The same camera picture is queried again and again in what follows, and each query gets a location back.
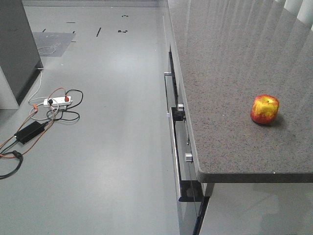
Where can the red yellow apple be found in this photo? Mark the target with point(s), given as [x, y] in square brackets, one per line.
[264, 109]

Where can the silver oven knob far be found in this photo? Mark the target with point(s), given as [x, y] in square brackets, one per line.
[180, 107]

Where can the silver oven knob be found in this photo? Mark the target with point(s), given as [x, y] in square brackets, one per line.
[180, 107]
[188, 157]

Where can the silver oven knob near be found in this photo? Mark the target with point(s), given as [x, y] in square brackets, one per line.
[188, 157]

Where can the black oven front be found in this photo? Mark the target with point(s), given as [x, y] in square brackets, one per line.
[191, 199]

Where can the granite kitchen counter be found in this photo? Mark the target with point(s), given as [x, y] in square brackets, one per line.
[231, 51]

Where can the white power strip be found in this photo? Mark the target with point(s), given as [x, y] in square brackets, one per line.
[57, 101]

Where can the grey floor mat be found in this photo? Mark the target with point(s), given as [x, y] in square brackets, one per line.
[52, 44]

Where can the black power adapter brick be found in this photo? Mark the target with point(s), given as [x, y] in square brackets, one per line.
[30, 131]

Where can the dark grey cabinet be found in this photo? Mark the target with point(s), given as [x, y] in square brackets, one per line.
[20, 62]

